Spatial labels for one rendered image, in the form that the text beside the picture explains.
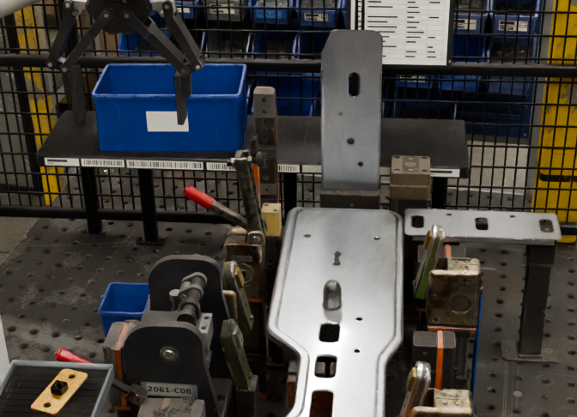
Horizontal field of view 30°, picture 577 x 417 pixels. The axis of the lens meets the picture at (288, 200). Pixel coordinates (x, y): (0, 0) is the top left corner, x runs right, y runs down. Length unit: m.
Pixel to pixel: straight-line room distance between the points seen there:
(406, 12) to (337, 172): 0.38
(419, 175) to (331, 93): 0.23
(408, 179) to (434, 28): 0.37
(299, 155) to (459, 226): 0.39
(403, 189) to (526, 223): 0.25
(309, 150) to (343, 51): 0.30
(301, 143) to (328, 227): 0.30
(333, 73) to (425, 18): 0.33
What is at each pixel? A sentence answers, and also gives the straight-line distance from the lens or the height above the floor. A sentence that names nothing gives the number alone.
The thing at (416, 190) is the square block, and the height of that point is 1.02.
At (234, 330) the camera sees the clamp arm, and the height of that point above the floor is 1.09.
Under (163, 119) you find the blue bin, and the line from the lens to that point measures 2.23.
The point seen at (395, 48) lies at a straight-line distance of 2.32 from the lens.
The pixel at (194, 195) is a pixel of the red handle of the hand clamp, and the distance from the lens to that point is 1.88.
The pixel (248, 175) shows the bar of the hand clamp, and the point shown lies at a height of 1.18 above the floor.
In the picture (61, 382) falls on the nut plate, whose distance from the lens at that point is 1.43.
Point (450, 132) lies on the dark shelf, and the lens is 2.33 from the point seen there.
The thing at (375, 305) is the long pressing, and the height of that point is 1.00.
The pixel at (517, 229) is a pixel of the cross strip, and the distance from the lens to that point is 2.06.
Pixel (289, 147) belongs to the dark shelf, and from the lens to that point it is 2.26.
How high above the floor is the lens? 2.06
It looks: 30 degrees down
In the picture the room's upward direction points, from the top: 1 degrees counter-clockwise
